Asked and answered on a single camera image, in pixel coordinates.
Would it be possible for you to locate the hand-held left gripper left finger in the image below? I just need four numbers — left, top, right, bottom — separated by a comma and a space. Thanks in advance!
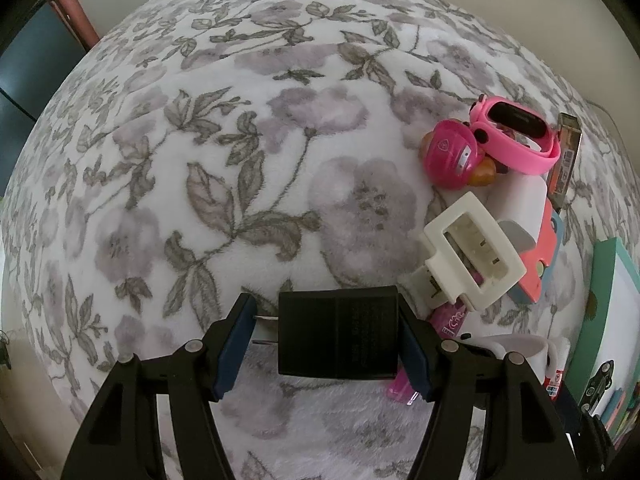
60, 292, 258, 480

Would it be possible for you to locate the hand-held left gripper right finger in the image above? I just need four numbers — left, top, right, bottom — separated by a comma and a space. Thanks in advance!
395, 285, 596, 480

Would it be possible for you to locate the black power adapter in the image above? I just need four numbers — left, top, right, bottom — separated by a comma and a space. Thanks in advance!
254, 286, 401, 381

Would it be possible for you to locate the white rectangular block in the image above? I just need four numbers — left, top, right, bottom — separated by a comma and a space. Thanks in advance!
492, 175, 548, 241

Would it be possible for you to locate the green framed picture book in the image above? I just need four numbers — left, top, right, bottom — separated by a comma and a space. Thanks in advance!
565, 237, 640, 451

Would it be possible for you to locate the pink translucent lighter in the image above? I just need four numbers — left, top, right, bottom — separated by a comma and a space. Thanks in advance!
385, 302, 473, 406

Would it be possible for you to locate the white hair claw clip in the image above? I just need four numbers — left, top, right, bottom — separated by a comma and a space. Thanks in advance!
397, 191, 528, 317

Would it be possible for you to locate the small red label tube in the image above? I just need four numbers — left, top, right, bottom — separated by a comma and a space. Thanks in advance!
542, 365, 568, 403

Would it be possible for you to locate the pink and blue toy car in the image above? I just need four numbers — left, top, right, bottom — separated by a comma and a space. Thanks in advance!
500, 200, 566, 306

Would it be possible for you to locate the black toy car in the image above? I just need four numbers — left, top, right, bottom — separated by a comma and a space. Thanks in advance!
580, 360, 616, 413

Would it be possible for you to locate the floral printed blanket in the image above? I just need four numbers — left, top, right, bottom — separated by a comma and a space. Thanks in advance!
0, 0, 640, 480

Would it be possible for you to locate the pink puppy toy figure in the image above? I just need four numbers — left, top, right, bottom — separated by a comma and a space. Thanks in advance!
419, 119, 498, 192

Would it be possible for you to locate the pink smartwatch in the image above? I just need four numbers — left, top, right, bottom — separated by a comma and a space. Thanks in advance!
469, 94, 562, 176

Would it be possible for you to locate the dark cabinet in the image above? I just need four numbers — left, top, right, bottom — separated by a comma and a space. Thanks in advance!
0, 0, 91, 201

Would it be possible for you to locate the pink board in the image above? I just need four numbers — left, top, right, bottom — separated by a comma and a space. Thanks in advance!
55, 0, 101, 51

